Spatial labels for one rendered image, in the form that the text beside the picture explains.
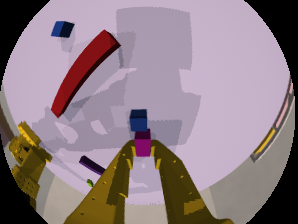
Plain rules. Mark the small blue cube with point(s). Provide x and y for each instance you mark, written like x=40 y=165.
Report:
x=138 y=119
x=62 y=29

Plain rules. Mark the red rod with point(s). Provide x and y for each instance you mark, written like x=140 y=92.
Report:
x=101 y=47

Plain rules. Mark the lime green rod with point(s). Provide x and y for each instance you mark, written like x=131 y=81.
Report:
x=90 y=183

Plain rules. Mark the magenta rod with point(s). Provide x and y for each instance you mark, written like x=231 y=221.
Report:
x=143 y=143

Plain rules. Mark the purple rod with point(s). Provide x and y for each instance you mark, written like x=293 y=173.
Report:
x=85 y=161

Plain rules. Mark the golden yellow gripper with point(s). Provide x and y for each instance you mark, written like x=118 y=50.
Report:
x=105 y=202

